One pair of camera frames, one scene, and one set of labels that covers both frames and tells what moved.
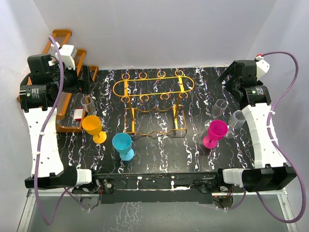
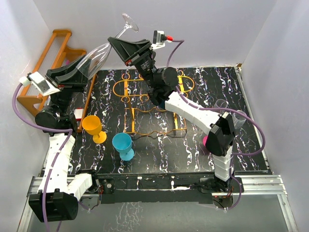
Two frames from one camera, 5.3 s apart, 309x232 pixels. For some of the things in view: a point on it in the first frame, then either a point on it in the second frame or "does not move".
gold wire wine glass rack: (154, 102) does not move
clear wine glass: (88, 105) → (90, 64)
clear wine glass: (235, 121) does not move
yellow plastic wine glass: (92, 125) does not move
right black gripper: (228, 72) → (133, 53)
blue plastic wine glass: (122, 142) does not move
